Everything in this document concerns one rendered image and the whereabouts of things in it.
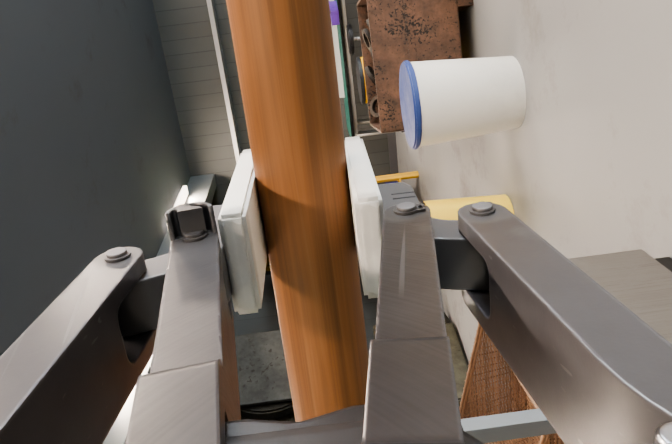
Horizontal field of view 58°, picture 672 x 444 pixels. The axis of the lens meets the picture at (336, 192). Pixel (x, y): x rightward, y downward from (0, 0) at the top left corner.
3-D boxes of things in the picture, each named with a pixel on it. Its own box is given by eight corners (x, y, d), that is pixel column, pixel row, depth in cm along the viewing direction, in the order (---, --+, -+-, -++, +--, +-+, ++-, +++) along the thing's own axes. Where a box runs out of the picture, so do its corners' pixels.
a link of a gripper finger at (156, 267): (225, 326, 15) (104, 341, 15) (242, 244, 20) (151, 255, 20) (214, 272, 15) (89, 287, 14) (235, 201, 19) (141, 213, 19)
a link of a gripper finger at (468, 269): (390, 248, 15) (514, 234, 15) (371, 183, 19) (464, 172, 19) (395, 303, 15) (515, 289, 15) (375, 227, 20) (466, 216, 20)
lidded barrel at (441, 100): (497, 47, 376) (396, 60, 375) (526, 47, 326) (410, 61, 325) (501, 130, 388) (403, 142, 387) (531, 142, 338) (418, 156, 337)
